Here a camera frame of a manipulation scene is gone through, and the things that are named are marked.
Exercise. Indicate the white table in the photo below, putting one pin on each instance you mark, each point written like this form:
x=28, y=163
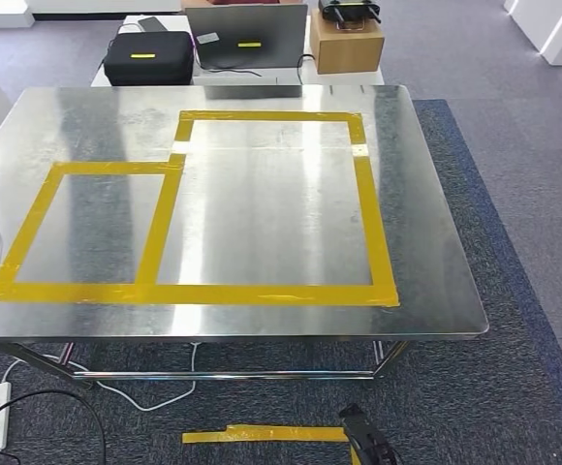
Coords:
x=349, y=78

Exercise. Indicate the black case with yellow label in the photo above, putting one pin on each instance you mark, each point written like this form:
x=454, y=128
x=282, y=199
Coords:
x=150, y=70

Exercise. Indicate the black router with antennas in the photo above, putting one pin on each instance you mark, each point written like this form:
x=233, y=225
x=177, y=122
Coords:
x=349, y=9

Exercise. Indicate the dark phone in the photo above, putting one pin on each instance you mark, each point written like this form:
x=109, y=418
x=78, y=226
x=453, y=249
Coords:
x=153, y=24

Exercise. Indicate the cardboard box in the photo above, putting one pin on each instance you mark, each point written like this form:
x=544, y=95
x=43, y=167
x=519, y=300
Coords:
x=346, y=51

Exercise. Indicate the grey laptop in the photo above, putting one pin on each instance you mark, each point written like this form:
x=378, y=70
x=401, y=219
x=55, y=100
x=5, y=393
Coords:
x=271, y=25

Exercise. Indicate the steel workbench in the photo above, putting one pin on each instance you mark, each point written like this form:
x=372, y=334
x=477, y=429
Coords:
x=431, y=257

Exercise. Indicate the white lit plinth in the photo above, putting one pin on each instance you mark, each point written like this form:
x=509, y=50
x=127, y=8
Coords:
x=552, y=25

